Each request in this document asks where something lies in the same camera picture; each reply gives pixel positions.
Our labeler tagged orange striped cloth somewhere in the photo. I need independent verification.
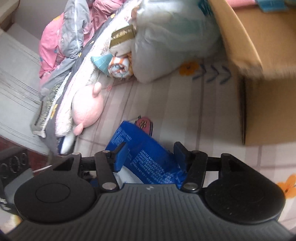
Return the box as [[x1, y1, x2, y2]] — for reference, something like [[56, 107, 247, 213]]
[[107, 53, 134, 79]]

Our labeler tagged blue white wipes pack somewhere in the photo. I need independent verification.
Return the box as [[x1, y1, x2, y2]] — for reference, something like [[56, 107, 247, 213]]
[[105, 120, 188, 186]]

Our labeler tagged plaid flower printed mat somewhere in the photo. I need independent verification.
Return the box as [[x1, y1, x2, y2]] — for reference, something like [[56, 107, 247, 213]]
[[62, 53, 296, 204]]

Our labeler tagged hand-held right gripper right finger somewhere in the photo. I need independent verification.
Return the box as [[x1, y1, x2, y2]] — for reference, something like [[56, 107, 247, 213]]
[[173, 141, 243, 192]]

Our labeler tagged gold tissue pack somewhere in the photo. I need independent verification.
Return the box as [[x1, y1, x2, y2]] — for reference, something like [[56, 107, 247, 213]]
[[109, 24, 137, 56]]

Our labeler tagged large cardboard box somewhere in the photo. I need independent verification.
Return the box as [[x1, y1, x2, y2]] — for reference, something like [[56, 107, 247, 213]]
[[208, 0, 296, 146]]

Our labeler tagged light blue wipes pack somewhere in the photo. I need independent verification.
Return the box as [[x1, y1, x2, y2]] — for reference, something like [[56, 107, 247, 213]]
[[258, 0, 289, 11]]

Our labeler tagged pink plush toy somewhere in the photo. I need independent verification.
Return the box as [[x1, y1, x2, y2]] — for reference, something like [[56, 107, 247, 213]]
[[70, 82, 104, 136]]

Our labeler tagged white green plastic bag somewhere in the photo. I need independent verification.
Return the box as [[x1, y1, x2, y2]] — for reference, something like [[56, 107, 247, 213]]
[[129, 0, 222, 84]]

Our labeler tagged pink grey quilt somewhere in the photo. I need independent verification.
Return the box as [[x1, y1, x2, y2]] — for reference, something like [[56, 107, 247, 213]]
[[38, 0, 123, 79]]

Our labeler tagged teal checked cloth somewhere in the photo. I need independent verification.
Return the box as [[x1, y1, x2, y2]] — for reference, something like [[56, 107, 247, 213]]
[[91, 54, 112, 71]]

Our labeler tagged grey floral bed sheet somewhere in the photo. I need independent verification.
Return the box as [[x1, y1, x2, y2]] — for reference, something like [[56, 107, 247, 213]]
[[30, 23, 116, 151]]

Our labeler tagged white woven bed cover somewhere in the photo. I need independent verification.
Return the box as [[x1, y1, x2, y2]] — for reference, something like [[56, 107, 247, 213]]
[[55, 5, 139, 137]]

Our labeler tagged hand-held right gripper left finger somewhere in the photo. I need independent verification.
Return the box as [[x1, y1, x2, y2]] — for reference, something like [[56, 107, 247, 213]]
[[53, 142, 127, 192]]

